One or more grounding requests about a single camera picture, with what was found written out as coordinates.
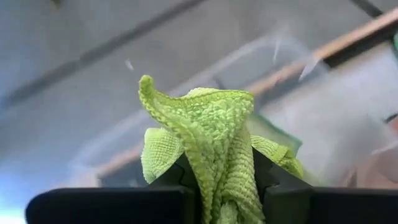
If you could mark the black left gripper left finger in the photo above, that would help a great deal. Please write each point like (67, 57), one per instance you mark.
(118, 205)

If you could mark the salmon pink checked towel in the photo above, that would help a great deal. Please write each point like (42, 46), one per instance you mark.
(379, 168)

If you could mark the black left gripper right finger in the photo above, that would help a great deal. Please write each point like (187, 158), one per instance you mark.
(326, 205)

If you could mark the white table mat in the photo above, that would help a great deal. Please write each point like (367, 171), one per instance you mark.
(357, 102)

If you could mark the lime green microfibre towel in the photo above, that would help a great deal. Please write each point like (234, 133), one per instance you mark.
(280, 133)
(211, 130)

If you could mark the large clear plastic bin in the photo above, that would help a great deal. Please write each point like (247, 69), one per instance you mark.
(130, 146)

